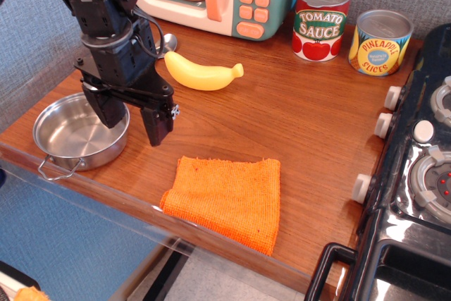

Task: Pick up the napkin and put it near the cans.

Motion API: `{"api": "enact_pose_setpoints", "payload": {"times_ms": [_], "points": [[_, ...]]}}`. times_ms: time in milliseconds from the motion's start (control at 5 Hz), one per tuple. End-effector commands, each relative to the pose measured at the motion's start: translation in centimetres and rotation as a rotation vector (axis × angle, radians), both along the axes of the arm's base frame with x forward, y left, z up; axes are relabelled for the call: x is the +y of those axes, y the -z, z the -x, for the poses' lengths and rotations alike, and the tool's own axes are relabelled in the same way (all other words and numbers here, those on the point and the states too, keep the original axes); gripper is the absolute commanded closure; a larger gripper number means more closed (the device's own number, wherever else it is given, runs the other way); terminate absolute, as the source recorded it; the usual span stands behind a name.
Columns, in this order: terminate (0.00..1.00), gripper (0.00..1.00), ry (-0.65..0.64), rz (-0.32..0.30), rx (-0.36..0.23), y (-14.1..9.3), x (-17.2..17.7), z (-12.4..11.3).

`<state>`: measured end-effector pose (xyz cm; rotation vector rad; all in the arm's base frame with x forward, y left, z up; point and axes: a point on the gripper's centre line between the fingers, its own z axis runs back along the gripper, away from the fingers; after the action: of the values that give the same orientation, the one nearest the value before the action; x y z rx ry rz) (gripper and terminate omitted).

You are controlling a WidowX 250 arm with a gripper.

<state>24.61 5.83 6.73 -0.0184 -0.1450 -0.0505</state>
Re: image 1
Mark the pineapple slices can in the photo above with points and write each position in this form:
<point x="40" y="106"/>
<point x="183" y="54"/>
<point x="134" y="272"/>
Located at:
<point x="380" y="41"/>

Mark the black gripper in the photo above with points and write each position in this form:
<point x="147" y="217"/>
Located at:
<point x="121" y="69"/>

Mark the stainless steel pan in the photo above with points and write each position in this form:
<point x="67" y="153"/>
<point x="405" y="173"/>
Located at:
<point x="74" y="138"/>

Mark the tomato sauce can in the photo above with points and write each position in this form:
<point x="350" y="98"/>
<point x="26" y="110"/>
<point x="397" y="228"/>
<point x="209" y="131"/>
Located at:
<point x="318" y="28"/>

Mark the black toy stove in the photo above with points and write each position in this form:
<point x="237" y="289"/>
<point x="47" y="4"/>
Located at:
<point x="403" y="247"/>

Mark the white stove knob upper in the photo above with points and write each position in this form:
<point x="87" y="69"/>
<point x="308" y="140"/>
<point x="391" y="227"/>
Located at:
<point x="392" y="97"/>

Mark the yellow toy banana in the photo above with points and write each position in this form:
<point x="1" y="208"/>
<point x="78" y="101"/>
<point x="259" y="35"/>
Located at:
<point x="199" y="77"/>

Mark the white stove knob middle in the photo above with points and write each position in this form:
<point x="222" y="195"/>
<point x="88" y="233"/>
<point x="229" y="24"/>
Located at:
<point x="382" y="125"/>

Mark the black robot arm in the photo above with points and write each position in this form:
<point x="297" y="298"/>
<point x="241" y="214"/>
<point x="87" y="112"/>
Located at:
<point x="113" y="9"/>

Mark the orange cloth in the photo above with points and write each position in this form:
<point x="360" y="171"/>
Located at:
<point x="240" y="200"/>

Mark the white stove knob lower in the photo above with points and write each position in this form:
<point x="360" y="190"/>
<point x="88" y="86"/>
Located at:
<point x="361" y="187"/>

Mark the white stove knob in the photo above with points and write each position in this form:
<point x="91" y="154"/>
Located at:
<point x="382" y="125"/>
<point x="392" y="97"/>
<point x="361" y="187"/>

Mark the red handled metal spoon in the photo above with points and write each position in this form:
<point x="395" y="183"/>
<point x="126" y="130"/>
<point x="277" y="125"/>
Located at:
<point x="169" y="43"/>

